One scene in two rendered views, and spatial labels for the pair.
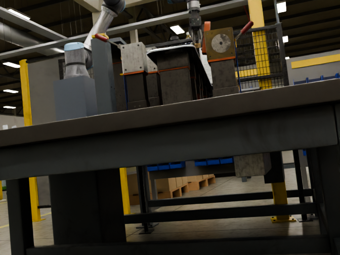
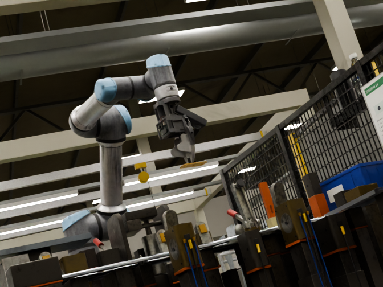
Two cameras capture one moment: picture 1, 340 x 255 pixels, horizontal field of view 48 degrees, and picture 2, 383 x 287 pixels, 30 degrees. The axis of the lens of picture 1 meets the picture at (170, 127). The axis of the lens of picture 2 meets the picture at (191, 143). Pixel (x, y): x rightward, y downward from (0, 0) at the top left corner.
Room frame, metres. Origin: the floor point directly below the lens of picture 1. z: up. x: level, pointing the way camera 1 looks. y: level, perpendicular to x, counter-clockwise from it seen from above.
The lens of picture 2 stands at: (1.03, -1.95, 0.73)
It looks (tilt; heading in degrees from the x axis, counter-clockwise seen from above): 15 degrees up; 53
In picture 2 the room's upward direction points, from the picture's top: 16 degrees counter-clockwise
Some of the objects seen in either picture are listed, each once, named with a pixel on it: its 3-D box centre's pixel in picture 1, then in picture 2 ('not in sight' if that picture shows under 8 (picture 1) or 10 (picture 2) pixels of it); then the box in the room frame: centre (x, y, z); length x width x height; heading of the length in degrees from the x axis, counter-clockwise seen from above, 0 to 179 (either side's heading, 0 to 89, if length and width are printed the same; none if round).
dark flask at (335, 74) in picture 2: (175, 47); (345, 92); (3.22, -0.12, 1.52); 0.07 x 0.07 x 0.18
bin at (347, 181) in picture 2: not in sight; (352, 192); (2.99, -0.19, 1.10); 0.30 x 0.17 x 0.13; 87
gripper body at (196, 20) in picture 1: (195, 18); (171, 118); (2.28, -0.22, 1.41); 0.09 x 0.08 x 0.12; 176
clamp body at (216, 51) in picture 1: (227, 76); not in sight; (1.47, -0.24, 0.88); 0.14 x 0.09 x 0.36; 80
